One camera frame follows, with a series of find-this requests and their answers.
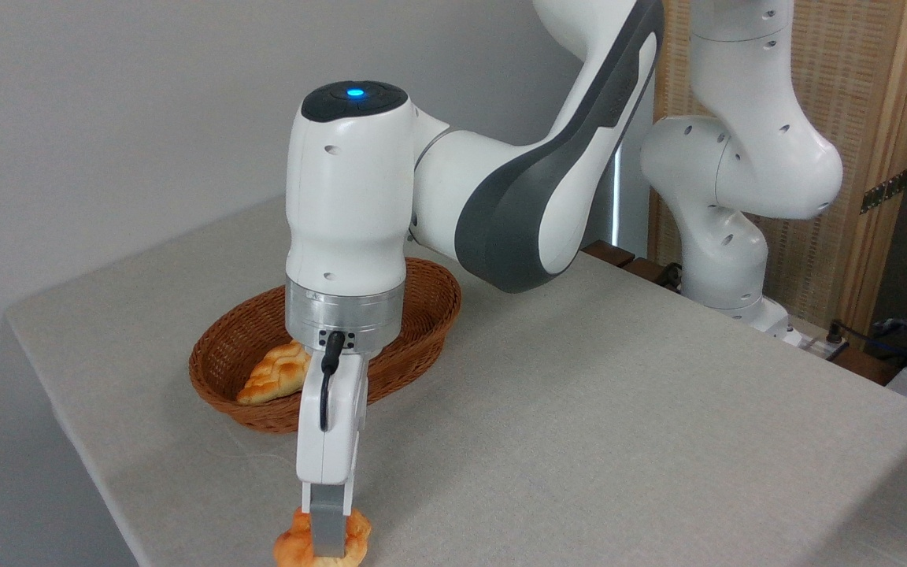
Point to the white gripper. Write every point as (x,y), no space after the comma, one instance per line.
(343,429)

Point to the small orange bread roll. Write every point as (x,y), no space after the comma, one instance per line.
(292,545)

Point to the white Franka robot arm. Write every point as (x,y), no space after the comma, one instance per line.
(343,197)

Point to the long braided bread loaf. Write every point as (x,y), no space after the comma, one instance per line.
(272,379)

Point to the brown oval wicker basket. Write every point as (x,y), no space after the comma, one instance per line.
(217,362)

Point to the light grey tablecloth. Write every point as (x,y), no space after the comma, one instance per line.
(579,409)

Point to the dark brown wooden block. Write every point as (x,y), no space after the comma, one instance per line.
(644,270)
(609,253)

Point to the white power connector box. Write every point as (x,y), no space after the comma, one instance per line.
(816,343)

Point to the dark brown wooden ledge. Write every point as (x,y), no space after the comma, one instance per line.
(867,365)

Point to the dark metal screen hinge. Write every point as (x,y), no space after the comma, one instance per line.
(885,191)

